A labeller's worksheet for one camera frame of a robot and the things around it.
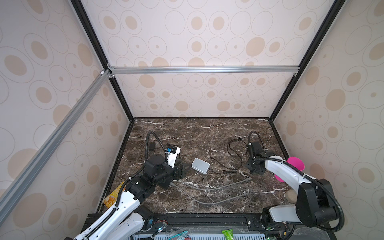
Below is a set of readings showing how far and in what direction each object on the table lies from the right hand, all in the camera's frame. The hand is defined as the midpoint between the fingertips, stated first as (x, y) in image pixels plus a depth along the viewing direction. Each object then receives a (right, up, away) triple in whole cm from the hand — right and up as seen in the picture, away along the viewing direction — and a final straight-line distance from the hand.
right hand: (252, 166), depth 89 cm
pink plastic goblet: (+18, +5, -11) cm, 22 cm away
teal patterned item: (-41, -27, -20) cm, 54 cm away
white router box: (-31, 0, +4) cm, 31 cm away
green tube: (-19, -27, -20) cm, 38 cm away
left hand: (-37, +6, -19) cm, 42 cm away
